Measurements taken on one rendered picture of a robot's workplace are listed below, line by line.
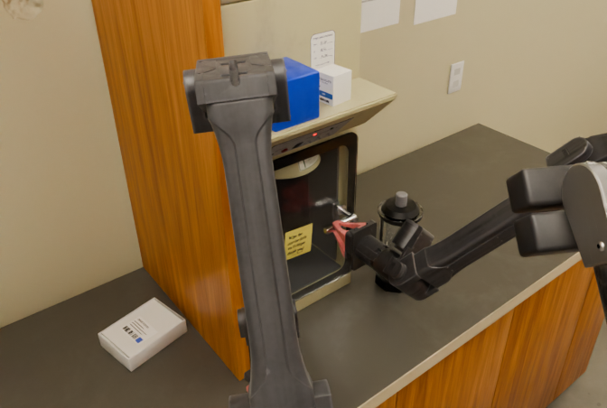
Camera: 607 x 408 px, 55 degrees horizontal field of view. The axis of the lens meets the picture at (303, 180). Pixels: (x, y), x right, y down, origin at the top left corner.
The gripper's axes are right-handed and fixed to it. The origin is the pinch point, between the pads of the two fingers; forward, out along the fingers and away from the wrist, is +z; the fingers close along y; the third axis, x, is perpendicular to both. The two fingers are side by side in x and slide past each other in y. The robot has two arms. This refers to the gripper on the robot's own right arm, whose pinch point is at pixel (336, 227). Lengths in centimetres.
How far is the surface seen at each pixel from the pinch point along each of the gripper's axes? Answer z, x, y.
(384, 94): -4.3, -8.3, 31.0
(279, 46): 6.0, 9.2, 42.0
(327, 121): -5.4, 7.2, 30.4
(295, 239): 4.7, 8.0, -2.4
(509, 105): 49, -139, -28
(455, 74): 48, -99, -4
